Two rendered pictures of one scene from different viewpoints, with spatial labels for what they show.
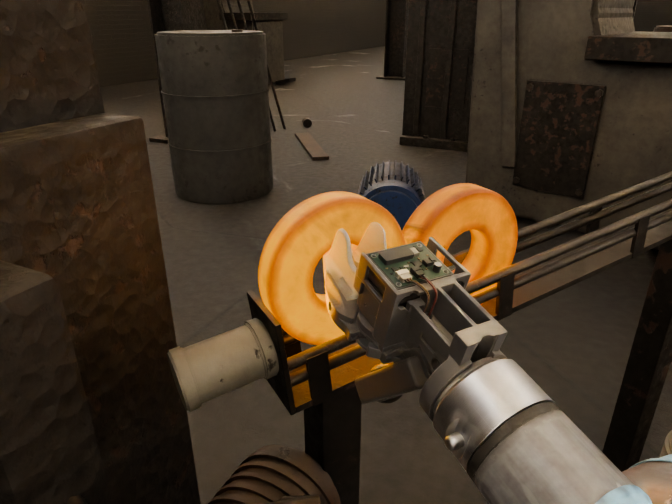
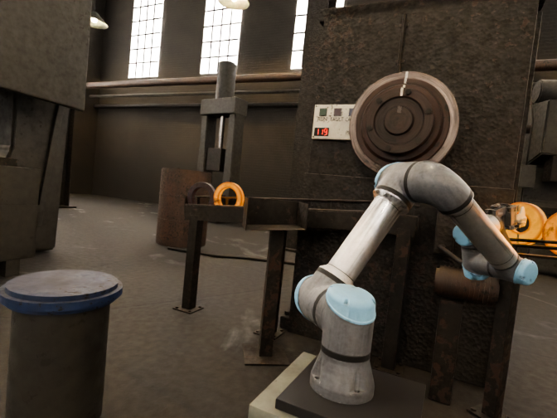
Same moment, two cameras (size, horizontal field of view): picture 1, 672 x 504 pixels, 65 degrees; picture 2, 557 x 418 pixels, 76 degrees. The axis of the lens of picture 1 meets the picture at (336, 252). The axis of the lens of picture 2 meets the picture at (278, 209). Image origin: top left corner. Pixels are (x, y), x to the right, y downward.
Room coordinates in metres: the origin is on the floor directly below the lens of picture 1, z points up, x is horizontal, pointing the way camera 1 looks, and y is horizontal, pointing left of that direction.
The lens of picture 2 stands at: (-0.43, -1.30, 0.77)
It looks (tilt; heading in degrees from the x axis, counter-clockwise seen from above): 3 degrees down; 89
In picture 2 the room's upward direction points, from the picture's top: 6 degrees clockwise
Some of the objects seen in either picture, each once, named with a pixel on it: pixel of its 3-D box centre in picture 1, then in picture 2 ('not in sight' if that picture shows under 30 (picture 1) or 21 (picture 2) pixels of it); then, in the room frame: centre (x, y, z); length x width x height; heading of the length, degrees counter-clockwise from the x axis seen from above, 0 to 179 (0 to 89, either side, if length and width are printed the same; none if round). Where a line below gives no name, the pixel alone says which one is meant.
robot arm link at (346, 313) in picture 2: not in sight; (347, 316); (-0.23, -0.46, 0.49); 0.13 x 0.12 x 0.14; 111
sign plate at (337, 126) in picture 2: not in sight; (336, 122); (-0.14, 0.60, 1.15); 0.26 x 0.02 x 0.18; 154
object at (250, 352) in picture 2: not in sight; (267, 278); (-0.42, 0.33, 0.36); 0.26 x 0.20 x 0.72; 9
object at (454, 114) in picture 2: not in sight; (401, 125); (0.12, 0.36, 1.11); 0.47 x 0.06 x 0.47; 154
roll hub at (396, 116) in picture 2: not in sight; (399, 121); (0.07, 0.27, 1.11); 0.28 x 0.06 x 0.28; 154
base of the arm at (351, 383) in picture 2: not in sight; (343, 366); (-0.23, -0.47, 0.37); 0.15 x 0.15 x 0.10
